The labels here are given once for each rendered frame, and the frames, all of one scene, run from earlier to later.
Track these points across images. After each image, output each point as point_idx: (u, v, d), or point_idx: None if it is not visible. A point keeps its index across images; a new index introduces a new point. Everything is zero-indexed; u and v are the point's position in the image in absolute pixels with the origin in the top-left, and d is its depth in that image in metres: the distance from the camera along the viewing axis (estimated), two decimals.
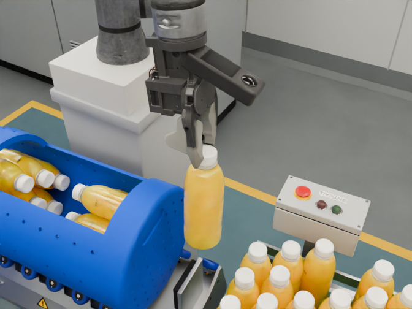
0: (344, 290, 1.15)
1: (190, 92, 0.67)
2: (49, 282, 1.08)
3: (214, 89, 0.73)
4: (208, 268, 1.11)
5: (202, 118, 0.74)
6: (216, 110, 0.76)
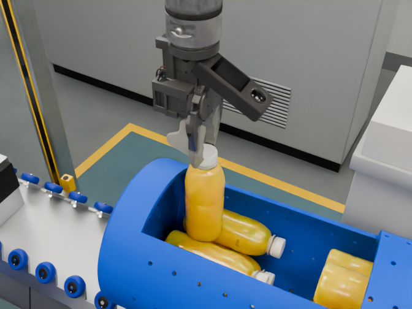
0: None
1: (197, 100, 0.66)
2: None
3: None
4: None
5: (206, 119, 0.74)
6: (220, 111, 0.75)
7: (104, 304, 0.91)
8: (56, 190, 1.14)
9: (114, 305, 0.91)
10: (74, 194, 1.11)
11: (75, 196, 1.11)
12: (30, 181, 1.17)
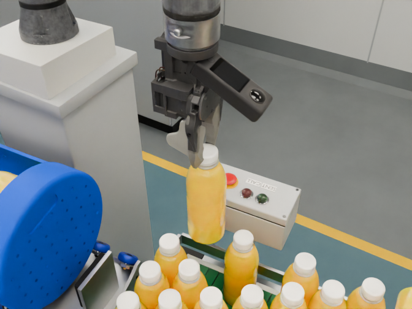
0: (276, 286, 1.06)
1: (196, 101, 0.66)
2: None
3: None
4: (125, 262, 1.01)
5: (206, 119, 0.74)
6: (220, 111, 0.75)
7: None
8: None
9: None
10: None
11: None
12: None
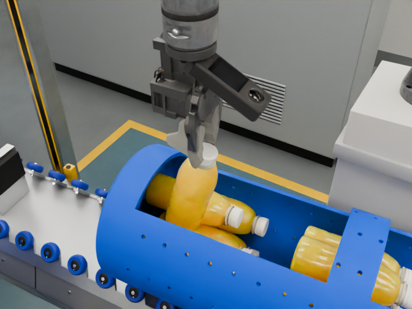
0: None
1: (195, 101, 0.66)
2: None
3: None
4: None
5: (205, 119, 0.74)
6: (219, 111, 0.75)
7: (105, 280, 0.99)
8: (59, 178, 1.22)
9: (114, 281, 0.99)
10: (76, 181, 1.19)
11: (77, 183, 1.19)
12: (35, 169, 1.24)
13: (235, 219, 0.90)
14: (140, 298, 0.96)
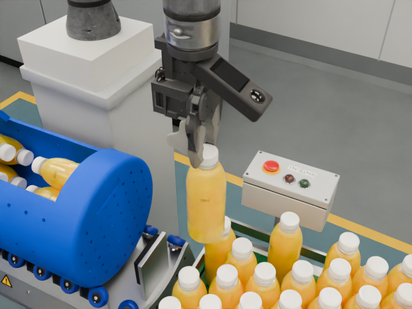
0: (314, 267, 1.12)
1: (197, 101, 0.66)
2: (11, 259, 1.06)
3: None
4: (175, 244, 1.08)
5: (206, 119, 0.74)
6: (220, 111, 0.75)
7: None
8: None
9: None
10: None
11: None
12: None
13: None
14: None
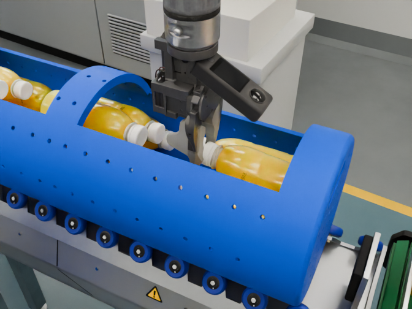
0: None
1: (196, 101, 0.66)
2: (171, 267, 0.83)
3: None
4: None
5: (206, 119, 0.74)
6: (220, 111, 0.75)
7: None
8: None
9: None
10: None
11: None
12: None
13: (18, 89, 0.97)
14: None
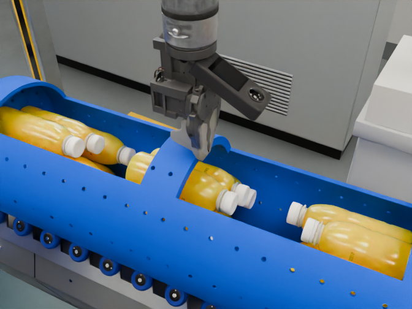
0: None
1: (195, 100, 0.66)
2: None
3: None
4: None
5: (203, 121, 0.73)
6: (217, 116, 0.75)
7: (110, 264, 0.92)
8: None
9: None
10: None
11: None
12: None
13: (92, 144, 0.95)
14: (133, 272, 0.90)
